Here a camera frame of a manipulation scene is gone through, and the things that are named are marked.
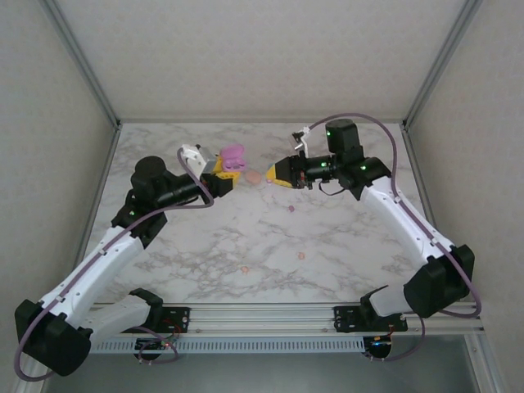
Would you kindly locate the purple earbud charging case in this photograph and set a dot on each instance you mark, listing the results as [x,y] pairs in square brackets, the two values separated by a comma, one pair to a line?
[231,153]

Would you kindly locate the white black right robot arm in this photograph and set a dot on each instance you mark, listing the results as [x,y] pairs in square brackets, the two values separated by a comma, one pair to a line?
[409,221]

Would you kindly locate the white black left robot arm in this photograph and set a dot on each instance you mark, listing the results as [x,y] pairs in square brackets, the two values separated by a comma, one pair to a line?
[82,278]

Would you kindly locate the small circuit board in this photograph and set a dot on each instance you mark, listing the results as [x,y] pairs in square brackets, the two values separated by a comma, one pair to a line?
[378,346]
[153,346]

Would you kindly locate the aluminium table edge rail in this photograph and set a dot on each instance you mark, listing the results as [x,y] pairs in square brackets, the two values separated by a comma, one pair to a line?
[107,163]
[262,120]
[417,168]

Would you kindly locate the aluminium frame post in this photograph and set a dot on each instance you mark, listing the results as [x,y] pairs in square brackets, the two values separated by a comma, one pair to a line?
[90,69]
[436,69]

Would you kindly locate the wide aluminium base rail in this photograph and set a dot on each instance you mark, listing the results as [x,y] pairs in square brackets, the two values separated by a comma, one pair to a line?
[262,317]

